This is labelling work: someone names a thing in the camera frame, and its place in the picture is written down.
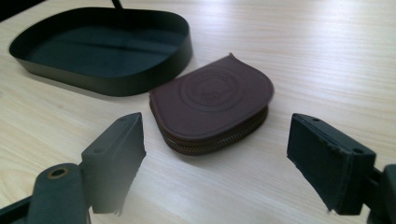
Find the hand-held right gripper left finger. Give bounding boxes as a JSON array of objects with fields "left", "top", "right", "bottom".
[{"left": 81, "top": 112, "right": 147, "bottom": 217}]

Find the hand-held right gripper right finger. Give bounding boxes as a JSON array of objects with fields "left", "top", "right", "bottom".
[{"left": 286, "top": 113, "right": 377, "bottom": 216}]

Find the black key rack with tray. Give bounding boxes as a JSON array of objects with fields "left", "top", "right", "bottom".
[{"left": 8, "top": 0, "right": 194, "bottom": 97}]

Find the brown zip coin purse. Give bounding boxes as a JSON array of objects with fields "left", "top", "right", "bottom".
[{"left": 148, "top": 52, "right": 276, "bottom": 157}]

